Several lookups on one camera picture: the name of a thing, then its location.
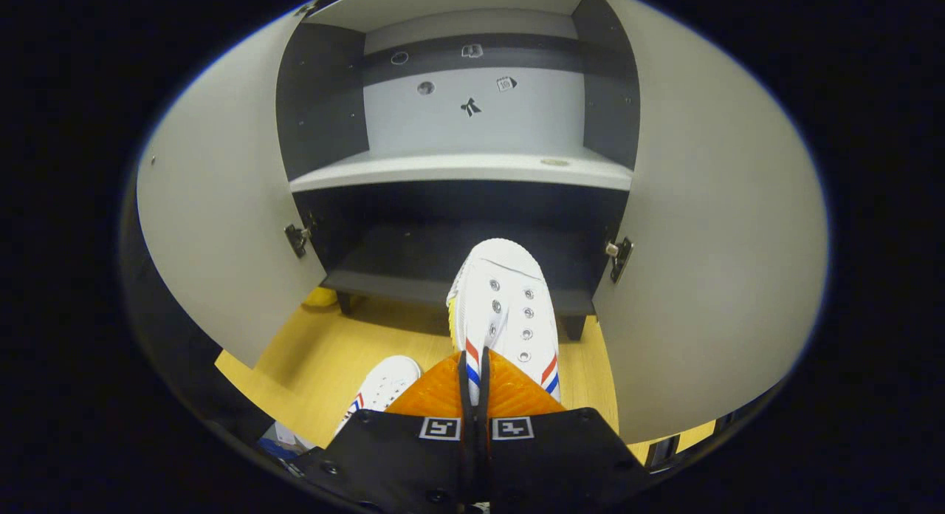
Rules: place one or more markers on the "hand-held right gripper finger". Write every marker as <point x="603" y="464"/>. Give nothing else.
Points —
<point x="483" y="455"/>
<point x="465" y="455"/>

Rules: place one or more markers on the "white striped shoe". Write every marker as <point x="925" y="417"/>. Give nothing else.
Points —
<point x="387" y="385"/>
<point x="509" y="300"/>

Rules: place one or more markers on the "grey cabinet door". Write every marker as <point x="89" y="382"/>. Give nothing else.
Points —
<point x="709" y="241"/>
<point x="229" y="204"/>

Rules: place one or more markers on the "grey shoe cabinet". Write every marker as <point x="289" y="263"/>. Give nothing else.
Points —
<point x="458" y="130"/>

